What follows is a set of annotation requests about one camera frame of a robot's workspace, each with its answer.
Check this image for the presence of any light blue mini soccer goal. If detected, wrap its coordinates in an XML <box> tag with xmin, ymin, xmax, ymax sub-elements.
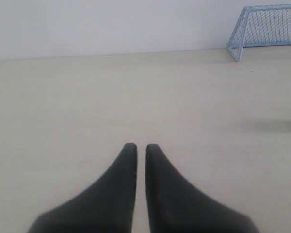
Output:
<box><xmin>227</xmin><ymin>4</ymin><xmax>291</xmax><ymax>62</ymax></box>

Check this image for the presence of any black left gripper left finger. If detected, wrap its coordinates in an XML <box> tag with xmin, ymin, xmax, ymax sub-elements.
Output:
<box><xmin>28</xmin><ymin>143</ymin><xmax>138</xmax><ymax>233</ymax></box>

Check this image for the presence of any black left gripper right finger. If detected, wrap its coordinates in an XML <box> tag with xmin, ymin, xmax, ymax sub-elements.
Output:
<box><xmin>145</xmin><ymin>144</ymin><xmax>259</xmax><ymax>233</ymax></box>

